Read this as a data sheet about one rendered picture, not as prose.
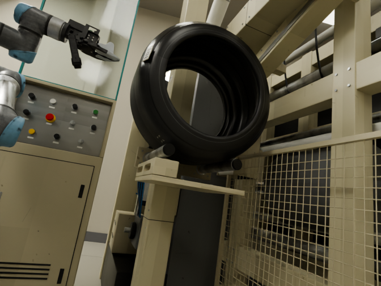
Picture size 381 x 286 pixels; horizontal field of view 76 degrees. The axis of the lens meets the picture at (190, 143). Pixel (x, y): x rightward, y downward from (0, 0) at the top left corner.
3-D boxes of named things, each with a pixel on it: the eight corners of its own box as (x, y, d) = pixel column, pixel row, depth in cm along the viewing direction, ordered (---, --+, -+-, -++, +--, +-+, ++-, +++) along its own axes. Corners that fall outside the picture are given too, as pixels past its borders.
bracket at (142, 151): (134, 166, 117) (138, 146, 119) (208, 180, 130) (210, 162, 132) (134, 166, 114) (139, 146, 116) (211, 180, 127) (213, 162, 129)
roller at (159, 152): (142, 157, 117) (149, 152, 118) (147, 165, 117) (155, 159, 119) (160, 147, 84) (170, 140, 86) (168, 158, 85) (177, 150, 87)
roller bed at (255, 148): (216, 175, 146) (222, 127, 152) (237, 179, 151) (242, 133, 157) (233, 174, 128) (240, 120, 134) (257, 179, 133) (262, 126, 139)
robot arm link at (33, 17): (17, 28, 89) (25, 5, 89) (50, 41, 92) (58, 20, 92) (8, 19, 81) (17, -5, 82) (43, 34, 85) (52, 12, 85)
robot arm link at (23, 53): (-6, 50, 85) (5, 20, 85) (30, 65, 92) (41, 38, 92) (-5, 49, 79) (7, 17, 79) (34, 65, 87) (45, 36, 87)
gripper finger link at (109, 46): (124, 46, 94) (100, 35, 91) (119, 59, 93) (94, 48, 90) (123, 50, 97) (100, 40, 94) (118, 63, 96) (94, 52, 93)
